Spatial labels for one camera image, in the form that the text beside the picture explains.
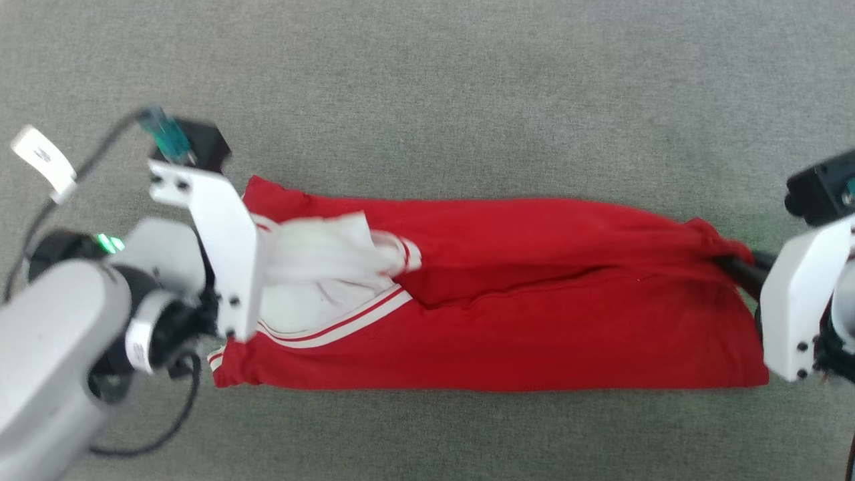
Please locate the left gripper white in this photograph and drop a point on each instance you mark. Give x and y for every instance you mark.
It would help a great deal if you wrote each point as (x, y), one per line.
(230, 247)

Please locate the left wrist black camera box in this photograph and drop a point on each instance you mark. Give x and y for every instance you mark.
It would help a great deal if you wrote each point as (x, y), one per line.
(207, 143)

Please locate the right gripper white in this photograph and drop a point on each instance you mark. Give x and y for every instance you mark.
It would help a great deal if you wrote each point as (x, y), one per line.
(795, 300)

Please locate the red garment with white sleeves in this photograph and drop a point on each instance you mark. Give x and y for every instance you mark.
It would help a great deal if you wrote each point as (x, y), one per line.
(534, 321)

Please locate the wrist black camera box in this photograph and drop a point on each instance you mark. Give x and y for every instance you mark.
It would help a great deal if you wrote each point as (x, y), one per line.
(821, 190)
(207, 143)

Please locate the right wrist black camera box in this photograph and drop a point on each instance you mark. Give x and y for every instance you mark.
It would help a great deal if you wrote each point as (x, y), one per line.
(821, 190)

